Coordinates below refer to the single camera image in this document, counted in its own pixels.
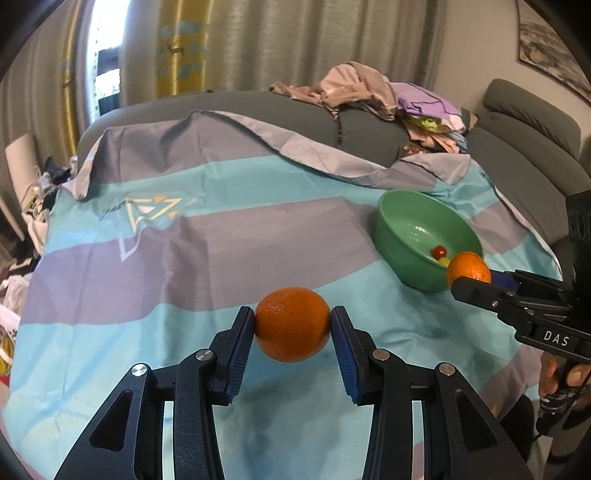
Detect dark clutter pile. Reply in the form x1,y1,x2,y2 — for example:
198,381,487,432
28,156,77,217

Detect grey curtain with yellow band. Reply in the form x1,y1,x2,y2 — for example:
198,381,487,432
117,0,448,100

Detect person's right hand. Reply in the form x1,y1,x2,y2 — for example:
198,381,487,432
537,352,590,400

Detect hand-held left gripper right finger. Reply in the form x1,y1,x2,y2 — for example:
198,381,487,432
330,305,529,480

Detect grey curtain with yellow stripe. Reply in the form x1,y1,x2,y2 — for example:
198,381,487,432
0,18,100,208

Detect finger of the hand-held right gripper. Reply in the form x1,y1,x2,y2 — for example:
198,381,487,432
489,270,574,306
450,275,572,334

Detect pink cloth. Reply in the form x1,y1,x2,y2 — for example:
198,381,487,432
270,61,400,121

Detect yellow package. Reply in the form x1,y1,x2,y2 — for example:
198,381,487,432
0,330,14,377

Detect framed wall picture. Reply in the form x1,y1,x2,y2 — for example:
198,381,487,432
516,0,591,104

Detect green plastic bowl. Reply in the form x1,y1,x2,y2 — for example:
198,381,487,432
373,189,485,294

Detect white panel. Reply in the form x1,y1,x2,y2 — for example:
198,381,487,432
4,134,38,241

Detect purple cloth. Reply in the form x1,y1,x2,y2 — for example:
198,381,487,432
392,82,465,132

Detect grey sofa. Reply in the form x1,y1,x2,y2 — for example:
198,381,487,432
76,78,591,278

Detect teal and grey striped blanket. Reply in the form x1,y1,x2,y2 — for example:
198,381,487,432
2,108,566,480

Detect pink patterned clothes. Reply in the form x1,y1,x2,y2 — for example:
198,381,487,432
406,124,469,155

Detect orange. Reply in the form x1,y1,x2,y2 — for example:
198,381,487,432
446,251,492,288
254,287,331,363

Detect white plastic bag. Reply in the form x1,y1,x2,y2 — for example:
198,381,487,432
0,272,33,374

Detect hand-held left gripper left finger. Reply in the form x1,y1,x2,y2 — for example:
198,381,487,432
54,305,256,480

